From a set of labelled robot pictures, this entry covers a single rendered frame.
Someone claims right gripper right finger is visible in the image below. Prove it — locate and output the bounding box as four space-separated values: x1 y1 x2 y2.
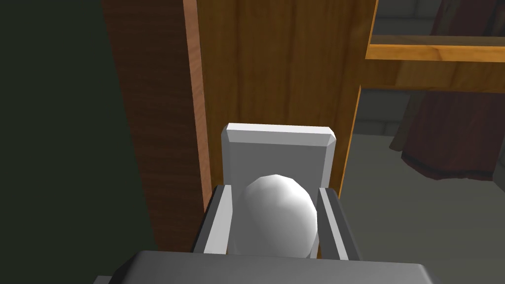
317 187 363 261

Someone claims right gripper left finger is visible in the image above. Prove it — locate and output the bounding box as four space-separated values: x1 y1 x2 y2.
192 184 233 255

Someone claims dark red curtain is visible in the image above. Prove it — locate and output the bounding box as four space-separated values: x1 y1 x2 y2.
390 0 505 182

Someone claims brown wooden door leaf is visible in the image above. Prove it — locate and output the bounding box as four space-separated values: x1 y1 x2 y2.
182 0 379 213

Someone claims wooden shelf unit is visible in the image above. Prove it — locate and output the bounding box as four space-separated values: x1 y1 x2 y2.
360 35 505 94

